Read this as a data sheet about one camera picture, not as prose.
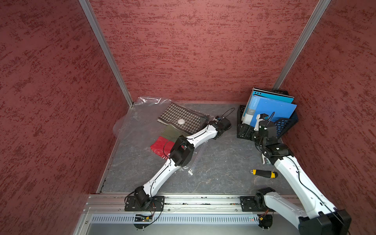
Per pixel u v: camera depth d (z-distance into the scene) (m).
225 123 0.82
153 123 1.08
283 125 0.81
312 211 0.39
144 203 0.64
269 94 0.85
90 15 0.74
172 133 0.98
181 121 1.06
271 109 0.82
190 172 0.85
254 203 0.73
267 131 0.55
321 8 0.71
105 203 0.76
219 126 0.75
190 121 1.07
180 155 0.64
